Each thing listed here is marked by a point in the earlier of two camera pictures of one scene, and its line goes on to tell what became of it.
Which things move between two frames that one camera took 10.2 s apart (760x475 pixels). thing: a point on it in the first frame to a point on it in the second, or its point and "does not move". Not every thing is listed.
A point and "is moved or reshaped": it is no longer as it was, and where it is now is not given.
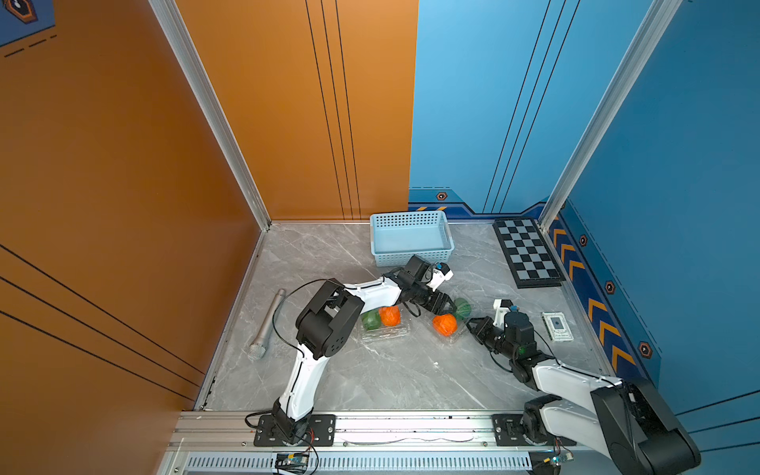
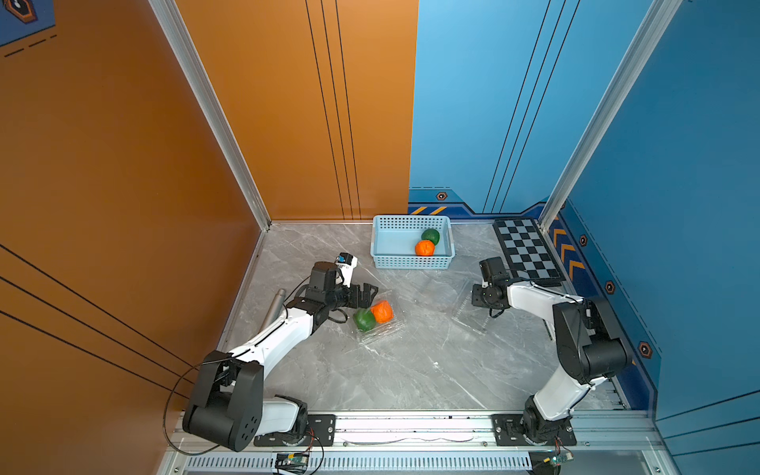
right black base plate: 508,432 does not move
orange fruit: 390,316 is moved or reshaped
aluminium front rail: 362,431 does not move
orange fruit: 445,325 to 425,247
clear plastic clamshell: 449,326 to 477,319
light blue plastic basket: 397,237 does not move
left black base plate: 321,431 does not move
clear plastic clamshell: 384,325 is moved or reshaped
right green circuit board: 558,459 does not move
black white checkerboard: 527,253 does not move
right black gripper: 484,324 to 476,300
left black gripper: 439,300 to 366,297
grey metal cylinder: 257,348 does not move
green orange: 463,308 to 430,235
